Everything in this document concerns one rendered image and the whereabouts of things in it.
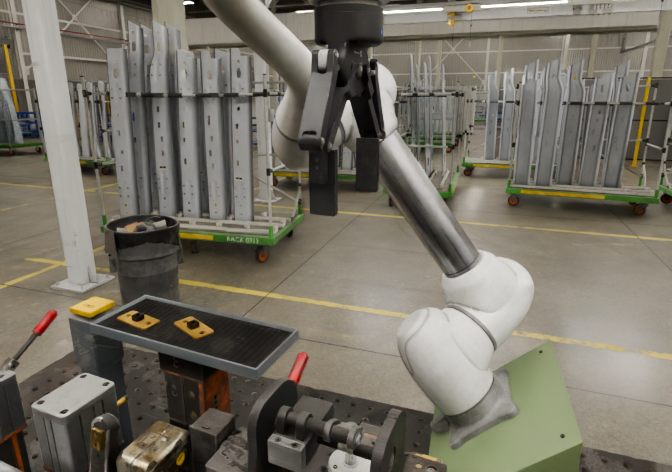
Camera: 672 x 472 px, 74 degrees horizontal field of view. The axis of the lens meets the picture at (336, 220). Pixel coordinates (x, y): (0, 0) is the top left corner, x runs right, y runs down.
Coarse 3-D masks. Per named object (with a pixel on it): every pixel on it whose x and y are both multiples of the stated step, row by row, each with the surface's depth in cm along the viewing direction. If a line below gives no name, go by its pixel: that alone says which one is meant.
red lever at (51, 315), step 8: (48, 312) 95; (56, 312) 96; (48, 320) 94; (40, 328) 93; (32, 336) 92; (24, 344) 91; (8, 360) 88; (16, 360) 89; (0, 368) 87; (8, 368) 87
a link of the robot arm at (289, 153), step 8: (272, 128) 92; (272, 136) 94; (280, 136) 89; (336, 136) 96; (272, 144) 97; (280, 144) 91; (288, 144) 90; (296, 144) 89; (336, 144) 98; (280, 152) 94; (288, 152) 92; (296, 152) 91; (304, 152) 92; (280, 160) 101; (288, 160) 96; (296, 160) 95; (304, 160) 95; (296, 168) 100; (304, 168) 102
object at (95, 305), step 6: (90, 300) 94; (96, 300) 94; (102, 300) 94; (108, 300) 94; (72, 306) 91; (78, 306) 91; (84, 306) 91; (90, 306) 91; (96, 306) 91; (102, 306) 92; (108, 306) 93; (72, 312) 91; (78, 312) 90; (84, 312) 89; (90, 312) 89; (96, 312) 90
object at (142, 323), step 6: (132, 312) 88; (138, 312) 86; (120, 318) 86; (126, 318) 86; (132, 318) 85; (138, 318) 85; (144, 318) 86; (150, 318) 86; (132, 324) 84; (138, 324) 84; (144, 324) 84; (150, 324) 84
